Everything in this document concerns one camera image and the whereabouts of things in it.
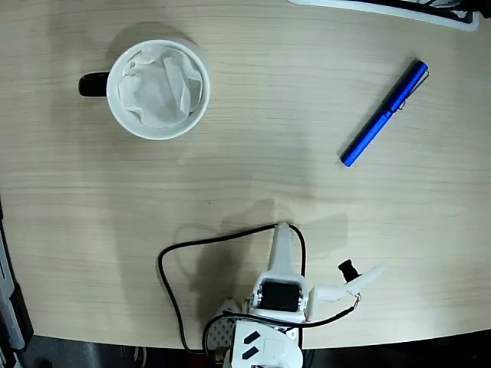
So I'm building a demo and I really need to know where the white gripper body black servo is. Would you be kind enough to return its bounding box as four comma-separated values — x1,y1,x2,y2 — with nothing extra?
248,271,310,324

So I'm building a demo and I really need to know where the blue metallic pen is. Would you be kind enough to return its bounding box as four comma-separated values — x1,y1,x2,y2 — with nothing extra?
339,59,430,168

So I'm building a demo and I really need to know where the crumpled white tissue paper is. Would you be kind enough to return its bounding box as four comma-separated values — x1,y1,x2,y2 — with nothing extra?
117,45,203,129

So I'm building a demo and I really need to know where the dark mat with pale border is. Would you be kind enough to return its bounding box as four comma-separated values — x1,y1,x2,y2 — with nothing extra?
287,0,481,32

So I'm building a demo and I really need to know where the white camera bracket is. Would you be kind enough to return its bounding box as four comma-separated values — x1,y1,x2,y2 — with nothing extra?
308,263,387,321

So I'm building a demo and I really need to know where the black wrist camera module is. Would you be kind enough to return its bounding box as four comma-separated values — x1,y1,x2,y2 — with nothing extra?
337,258,360,285

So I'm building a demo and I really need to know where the black cable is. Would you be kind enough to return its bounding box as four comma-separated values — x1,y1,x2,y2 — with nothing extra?
157,223,362,356

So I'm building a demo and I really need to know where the white mug black handle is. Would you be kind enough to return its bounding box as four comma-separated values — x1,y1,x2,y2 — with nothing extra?
78,38,211,141

